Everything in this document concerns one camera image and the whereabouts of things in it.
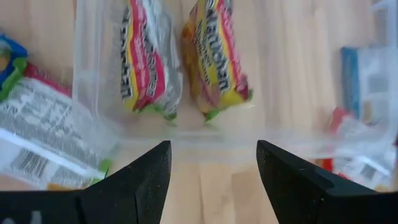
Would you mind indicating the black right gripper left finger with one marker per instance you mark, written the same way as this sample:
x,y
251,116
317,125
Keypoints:
x,y
124,202

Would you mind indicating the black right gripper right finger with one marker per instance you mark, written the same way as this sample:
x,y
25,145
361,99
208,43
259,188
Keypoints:
x,y
311,205

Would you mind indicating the red beef ramen pack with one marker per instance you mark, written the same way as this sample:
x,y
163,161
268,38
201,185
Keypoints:
x,y
367,169
37,73

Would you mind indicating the lime chili shrimp ramen pack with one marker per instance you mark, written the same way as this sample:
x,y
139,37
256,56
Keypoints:
x,y
146,62
46,130
214,62

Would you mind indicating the clear plastic bin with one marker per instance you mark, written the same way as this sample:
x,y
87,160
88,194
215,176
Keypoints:
x,y
90,77

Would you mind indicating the blue yellow ramen pack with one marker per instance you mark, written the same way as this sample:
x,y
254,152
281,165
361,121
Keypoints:
x,y
9,51
349,81

